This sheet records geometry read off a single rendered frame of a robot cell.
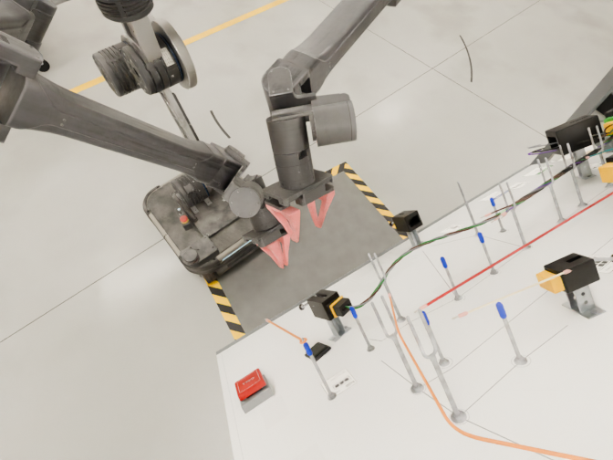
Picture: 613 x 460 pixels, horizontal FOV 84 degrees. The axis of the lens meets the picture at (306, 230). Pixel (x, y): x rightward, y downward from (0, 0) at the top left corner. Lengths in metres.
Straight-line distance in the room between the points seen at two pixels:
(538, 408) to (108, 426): 1.78
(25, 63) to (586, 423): 0.67
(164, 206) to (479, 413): 1.78
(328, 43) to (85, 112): 0.36
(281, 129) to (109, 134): 0.23
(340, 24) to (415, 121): 2.15
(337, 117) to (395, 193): 1.79
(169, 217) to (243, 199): 1.35
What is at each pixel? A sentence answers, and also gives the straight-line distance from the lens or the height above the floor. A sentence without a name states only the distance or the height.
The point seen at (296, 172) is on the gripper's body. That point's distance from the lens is 0.51.
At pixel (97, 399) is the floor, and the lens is 2.03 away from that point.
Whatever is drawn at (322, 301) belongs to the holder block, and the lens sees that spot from 0.65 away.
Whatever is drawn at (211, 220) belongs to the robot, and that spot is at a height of 0.26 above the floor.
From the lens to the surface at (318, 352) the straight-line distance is 0.67.
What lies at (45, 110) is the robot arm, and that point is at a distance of 0.51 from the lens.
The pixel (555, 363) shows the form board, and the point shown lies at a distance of 0.52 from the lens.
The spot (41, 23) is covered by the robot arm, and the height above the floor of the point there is 1.43.
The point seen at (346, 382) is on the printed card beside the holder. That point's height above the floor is 1.19.
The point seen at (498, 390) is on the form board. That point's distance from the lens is 0.50.
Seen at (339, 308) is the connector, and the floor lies 1.17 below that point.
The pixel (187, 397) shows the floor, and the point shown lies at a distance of 1.86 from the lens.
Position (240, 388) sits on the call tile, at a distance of 0.66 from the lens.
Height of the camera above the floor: 1.77
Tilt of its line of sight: 60 degrees down
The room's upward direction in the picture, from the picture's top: straight up
